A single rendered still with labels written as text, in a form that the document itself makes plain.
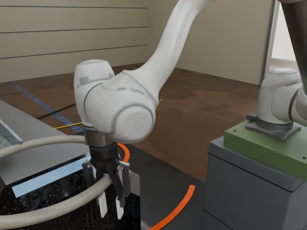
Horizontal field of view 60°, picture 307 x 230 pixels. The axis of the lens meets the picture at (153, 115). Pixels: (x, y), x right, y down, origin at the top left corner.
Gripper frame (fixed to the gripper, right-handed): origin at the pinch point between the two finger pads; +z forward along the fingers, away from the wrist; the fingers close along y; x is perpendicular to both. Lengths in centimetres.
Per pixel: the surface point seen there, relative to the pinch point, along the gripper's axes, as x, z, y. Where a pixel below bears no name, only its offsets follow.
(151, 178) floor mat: -136, 78, 26
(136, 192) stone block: -41.7, 24.7, 7.0
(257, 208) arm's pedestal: -42, 28, -47
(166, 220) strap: -89, 80, 4
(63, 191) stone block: -12.4, 5.8, 24.0
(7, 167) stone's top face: -11.9, -2.7, 44.7
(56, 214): 15.5, -8.8, 6.3
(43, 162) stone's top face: -17.9, -2.1, 34.3
